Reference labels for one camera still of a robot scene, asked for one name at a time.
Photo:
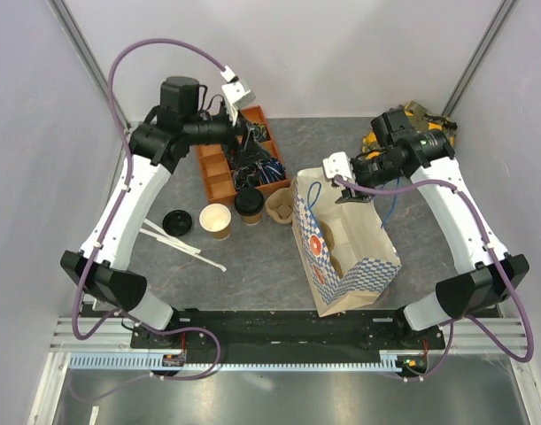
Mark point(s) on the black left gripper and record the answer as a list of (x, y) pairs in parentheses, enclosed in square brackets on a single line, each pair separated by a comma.
[(251, 151)]

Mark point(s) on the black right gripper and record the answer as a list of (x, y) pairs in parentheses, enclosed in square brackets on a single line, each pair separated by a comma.
[(354, 196)]

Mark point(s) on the cardboard cup carrier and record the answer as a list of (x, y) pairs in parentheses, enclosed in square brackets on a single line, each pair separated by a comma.
[(329, 240), (279, 206)]

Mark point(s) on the checkered paper takeout bag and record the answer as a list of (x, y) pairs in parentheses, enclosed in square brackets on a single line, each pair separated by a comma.
[(365, 252)]

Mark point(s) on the black plastic cup lid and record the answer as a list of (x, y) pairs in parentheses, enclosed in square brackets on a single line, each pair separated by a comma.
[(177, 223)]

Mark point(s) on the paper cup front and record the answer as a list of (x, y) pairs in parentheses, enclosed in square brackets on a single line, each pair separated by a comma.
[(251, 218)]

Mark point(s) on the paper cup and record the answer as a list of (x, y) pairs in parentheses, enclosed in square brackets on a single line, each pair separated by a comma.
[(215, 219), (251, 218)]

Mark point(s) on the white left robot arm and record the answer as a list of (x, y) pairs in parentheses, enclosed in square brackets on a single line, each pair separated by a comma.
[(100, 267)]

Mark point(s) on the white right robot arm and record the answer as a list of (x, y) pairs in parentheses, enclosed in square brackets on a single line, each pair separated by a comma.
[(487, 273)]

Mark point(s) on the green blue rolled sock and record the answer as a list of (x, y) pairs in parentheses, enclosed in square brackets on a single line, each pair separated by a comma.
[(260, 133)]

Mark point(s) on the blue striped rolled sock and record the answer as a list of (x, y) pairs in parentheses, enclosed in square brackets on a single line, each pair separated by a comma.
[(271, 170)]

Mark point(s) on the black patterned rolled sock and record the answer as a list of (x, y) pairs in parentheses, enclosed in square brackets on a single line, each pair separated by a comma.
[(246, 177)]

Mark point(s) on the orange compartment tray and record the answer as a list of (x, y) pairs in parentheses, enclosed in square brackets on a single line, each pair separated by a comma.
[(216, 171)]

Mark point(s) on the paper cup near tray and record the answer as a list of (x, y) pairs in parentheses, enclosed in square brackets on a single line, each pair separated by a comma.
[(215, 219)]

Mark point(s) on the camouflage cloth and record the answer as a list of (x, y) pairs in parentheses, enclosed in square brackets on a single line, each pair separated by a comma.
[(422, 119)]

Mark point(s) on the wrapped straw middle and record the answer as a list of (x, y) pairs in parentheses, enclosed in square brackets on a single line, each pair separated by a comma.
[(170, 241)]

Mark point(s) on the wrapped straw upper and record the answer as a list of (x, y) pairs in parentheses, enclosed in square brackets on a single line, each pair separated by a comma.
[(156, 227)]

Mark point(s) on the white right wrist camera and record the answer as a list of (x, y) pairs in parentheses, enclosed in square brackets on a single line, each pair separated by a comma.
[(338, 164)]

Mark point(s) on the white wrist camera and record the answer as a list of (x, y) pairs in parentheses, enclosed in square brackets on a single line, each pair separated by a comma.
[(338, 164), (236, 93)]

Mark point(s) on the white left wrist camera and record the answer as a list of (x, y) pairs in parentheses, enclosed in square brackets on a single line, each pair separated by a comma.
[(236, 93)]

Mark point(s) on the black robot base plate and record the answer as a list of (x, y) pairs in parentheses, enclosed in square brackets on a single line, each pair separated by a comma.
[(191, 319)]

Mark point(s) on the grey slotted cable duct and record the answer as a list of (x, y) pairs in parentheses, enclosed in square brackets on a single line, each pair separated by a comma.
[(159, 362)]

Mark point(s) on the aluminium frame rail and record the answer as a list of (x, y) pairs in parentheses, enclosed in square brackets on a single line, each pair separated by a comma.
[(485, 335)]

